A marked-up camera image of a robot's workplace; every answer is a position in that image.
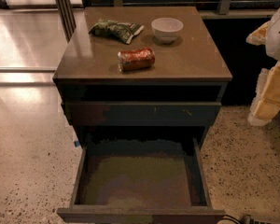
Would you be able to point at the closed dark top drawer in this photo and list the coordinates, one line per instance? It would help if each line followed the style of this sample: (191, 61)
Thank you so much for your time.
(141, 113)

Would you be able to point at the blue tape piece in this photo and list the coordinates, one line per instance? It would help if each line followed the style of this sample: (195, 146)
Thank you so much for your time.
(76, 143)

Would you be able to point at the open dark middle drawer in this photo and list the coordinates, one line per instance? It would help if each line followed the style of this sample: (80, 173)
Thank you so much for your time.
(127, 182)

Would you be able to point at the dark wooden drawer cabinet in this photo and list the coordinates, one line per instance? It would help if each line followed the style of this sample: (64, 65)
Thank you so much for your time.
(190, 69)

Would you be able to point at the white ceramic bowl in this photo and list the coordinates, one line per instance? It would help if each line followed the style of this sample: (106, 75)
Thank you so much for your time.
(166, 30)

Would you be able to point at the green chip bag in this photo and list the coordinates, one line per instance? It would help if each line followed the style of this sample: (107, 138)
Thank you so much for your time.
(123, 31)

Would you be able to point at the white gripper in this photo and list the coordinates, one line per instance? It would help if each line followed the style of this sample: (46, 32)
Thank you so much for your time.
(279, 36)

